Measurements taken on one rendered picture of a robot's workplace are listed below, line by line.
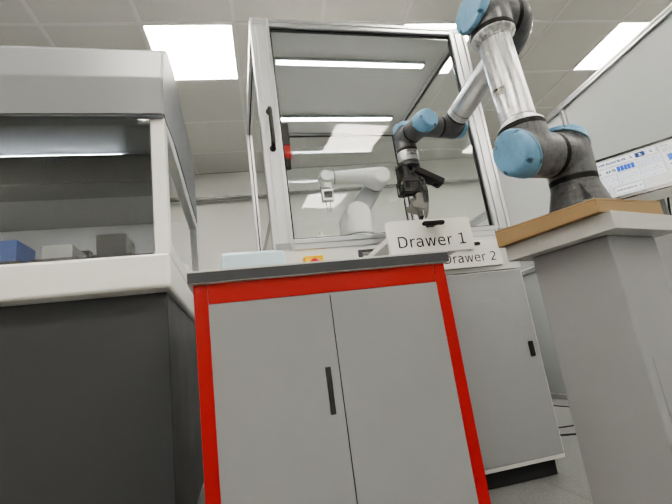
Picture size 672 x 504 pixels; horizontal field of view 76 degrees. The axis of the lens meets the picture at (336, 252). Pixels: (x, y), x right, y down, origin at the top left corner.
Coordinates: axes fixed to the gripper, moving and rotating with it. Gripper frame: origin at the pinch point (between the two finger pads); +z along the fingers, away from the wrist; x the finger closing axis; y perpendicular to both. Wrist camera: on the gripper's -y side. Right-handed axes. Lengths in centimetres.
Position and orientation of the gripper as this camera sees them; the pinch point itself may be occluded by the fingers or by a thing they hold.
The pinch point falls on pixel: (424, 216)
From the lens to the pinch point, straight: 155.4
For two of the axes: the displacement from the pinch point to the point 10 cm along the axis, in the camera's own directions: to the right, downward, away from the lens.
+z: 1.3, 9.6, -2.2
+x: 2.1, -2.5, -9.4
